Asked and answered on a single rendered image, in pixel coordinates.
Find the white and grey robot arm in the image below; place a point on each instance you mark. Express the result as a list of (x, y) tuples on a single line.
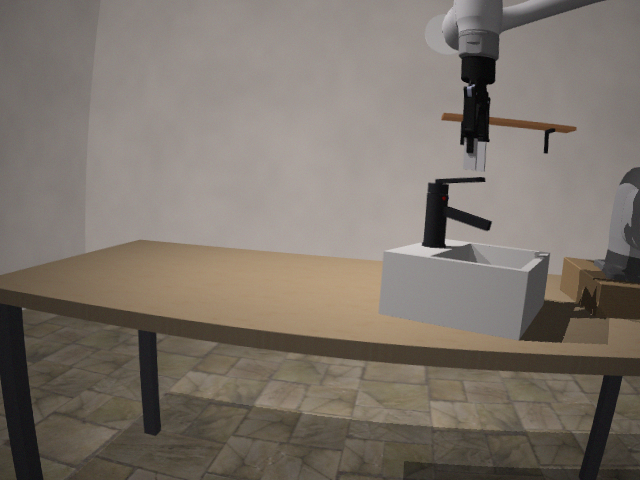
[(479, 23)]

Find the black mixer tap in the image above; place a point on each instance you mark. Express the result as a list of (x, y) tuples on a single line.
[(437, 211)]

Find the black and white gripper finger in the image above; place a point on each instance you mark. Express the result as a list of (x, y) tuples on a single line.
[(471, 114), (484, 137)]

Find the grey rectangular sink basin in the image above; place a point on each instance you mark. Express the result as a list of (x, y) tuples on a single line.
[(418, 283)]

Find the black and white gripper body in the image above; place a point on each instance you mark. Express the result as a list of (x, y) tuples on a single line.
[(478, 70)]

